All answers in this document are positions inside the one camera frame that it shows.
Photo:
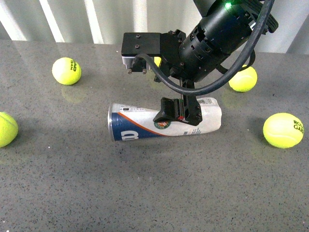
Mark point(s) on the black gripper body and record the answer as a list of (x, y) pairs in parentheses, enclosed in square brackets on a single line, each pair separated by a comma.
[(171, 72)]

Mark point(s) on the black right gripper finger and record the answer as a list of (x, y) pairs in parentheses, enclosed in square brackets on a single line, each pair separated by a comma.
[(192, 114)]

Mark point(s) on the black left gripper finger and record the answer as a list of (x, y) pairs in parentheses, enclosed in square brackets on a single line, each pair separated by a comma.
[(170, 110)]

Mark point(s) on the white blue tennis ball can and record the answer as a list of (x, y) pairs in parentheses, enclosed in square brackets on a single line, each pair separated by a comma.
[(127, 122)]

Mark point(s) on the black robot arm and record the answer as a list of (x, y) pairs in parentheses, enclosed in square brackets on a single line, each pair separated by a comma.
[(219, 46)]

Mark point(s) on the plain yellow tennis ball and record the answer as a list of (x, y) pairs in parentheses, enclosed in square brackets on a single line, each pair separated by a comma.
[(244, 80)]

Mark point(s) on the tennis ball with Team print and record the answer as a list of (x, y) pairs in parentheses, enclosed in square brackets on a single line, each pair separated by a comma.
[(66, 71)]

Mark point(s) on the tennis ball far left edge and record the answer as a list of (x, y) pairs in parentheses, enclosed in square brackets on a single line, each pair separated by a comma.
[(8, 129)]

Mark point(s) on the far centre Roland Garros ball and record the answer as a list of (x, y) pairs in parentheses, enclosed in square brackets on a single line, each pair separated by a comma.
[(158, 61)]

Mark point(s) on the roland garros ball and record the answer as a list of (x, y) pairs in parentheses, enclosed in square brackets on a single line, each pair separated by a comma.
[(283, 130), (158, 61)]

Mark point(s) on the near right Roland Garros ball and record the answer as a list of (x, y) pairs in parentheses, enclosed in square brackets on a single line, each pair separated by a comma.
[(283, 130)]

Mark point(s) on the white pleated curtain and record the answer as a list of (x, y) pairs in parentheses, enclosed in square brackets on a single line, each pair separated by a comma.
[(105, 21)]

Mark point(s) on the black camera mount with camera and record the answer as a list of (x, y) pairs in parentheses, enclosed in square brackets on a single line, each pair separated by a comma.
[(135, 43)]

